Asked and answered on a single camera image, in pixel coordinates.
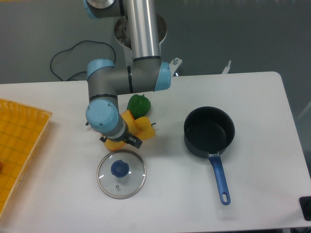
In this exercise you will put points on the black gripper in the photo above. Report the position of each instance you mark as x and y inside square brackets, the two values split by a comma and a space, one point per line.
[125, 137]

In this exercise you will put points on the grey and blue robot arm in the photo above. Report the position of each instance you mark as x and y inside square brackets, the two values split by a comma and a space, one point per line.
[147, 72]

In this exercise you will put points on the yellow toy bell pepper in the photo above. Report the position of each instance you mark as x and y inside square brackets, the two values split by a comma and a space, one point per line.
[145, 127]

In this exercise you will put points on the green toy bell pepper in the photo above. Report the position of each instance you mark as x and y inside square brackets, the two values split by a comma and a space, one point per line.
[139, 106]

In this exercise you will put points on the glass lid with blue knob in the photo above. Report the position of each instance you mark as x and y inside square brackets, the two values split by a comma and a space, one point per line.
[121, 174]

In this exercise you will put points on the yellow plastic basket tray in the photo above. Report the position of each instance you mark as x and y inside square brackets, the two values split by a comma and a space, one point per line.
[21, 127]

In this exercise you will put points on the black box at table edge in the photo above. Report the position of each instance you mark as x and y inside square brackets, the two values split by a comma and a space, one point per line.
[305, 203]

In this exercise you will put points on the dark saucepan with blue handle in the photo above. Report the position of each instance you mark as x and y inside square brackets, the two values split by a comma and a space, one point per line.
[208, 131]

